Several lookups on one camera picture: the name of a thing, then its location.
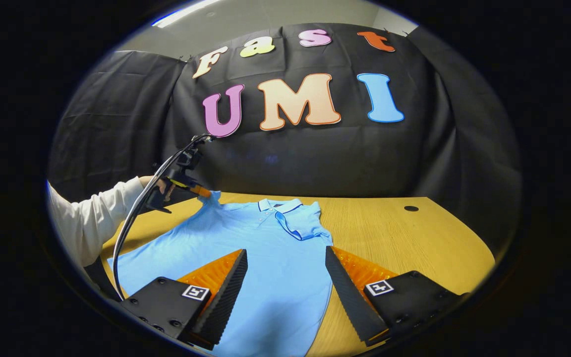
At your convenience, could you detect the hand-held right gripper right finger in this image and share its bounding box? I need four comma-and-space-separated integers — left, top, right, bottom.
325, 245, 468, 347

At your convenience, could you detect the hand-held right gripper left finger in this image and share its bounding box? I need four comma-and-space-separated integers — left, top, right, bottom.
119, 248, 249, 351

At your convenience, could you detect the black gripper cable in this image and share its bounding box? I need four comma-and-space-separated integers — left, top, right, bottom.
112, 135, 213, 301

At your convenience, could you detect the light blue polo T-shirt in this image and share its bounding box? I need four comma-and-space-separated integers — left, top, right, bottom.
107, 191, 335, 357

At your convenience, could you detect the black backdrop cloth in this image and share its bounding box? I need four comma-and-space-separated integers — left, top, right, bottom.
48, 22, 522, 251

